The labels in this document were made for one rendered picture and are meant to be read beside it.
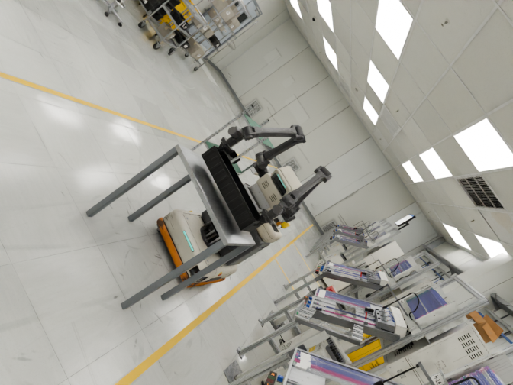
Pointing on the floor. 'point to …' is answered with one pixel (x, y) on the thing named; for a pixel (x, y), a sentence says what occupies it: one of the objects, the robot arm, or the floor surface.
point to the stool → (114, 9)
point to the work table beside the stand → (202, 175)
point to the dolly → (157, 8)
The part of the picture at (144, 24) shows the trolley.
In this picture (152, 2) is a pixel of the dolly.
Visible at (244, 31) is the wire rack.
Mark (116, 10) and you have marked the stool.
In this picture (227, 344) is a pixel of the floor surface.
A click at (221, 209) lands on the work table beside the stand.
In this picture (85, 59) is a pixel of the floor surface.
